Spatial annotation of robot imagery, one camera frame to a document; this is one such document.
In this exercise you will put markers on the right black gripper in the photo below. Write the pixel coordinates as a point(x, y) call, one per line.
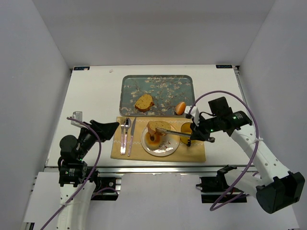
point(198, 133)

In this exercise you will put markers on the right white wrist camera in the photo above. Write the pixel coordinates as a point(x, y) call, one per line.
point(192, 112)

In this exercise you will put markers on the blue corner label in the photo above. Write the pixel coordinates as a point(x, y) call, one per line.
point(82, 68)
point(221, 66)

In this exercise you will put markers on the yellow mug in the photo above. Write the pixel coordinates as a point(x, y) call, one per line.
point(185, 128)

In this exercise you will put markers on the orange glazed bagel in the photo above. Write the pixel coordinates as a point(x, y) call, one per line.
point(152, 141)

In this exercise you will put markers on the floral blue serving tray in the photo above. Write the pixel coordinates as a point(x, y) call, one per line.
point(167, 92)

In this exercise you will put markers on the bread slice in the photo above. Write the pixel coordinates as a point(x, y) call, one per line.
point(144, 103)
point(152, 125)

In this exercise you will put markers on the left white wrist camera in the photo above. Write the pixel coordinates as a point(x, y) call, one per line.
point(77, 116)

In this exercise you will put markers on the yellow cloth placemat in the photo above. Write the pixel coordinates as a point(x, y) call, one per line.
point(194, 153)

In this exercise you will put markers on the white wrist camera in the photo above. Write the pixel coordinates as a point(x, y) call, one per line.
point(77, 116)
point(192, 112)

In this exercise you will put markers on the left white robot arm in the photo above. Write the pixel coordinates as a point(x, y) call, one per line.
point(77, 181)

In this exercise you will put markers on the silver knife pink handle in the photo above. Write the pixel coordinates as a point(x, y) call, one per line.
point(131, 136)

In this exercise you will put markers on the silver spoon pink handle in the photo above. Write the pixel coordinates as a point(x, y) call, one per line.
point(126, 128)

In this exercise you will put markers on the right blue corner label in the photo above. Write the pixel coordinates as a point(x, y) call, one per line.
point(221, 66)

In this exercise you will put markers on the left blue corner label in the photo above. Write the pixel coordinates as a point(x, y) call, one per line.
point(82, 68)

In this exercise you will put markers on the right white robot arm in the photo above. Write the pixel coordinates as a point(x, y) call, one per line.
point(277, 187)

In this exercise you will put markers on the cream plate with branch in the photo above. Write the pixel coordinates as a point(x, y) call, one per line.
point(168, 145)

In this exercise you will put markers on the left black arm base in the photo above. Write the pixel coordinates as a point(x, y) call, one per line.
point(108, 186)

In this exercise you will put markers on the small orange bun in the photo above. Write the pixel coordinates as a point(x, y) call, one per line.
point(180, 108)

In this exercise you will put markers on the aluminium front rail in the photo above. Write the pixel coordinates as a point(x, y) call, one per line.
point(162, 169)

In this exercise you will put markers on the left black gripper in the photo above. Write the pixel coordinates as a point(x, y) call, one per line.
point(97, 132)

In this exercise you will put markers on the metal serving tongs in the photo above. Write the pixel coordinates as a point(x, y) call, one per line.
point(164, 131)

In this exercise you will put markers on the silver fork pink handle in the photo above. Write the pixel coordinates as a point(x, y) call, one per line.
point(122, 125)

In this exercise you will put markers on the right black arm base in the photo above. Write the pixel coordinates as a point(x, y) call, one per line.
point(211, 190)

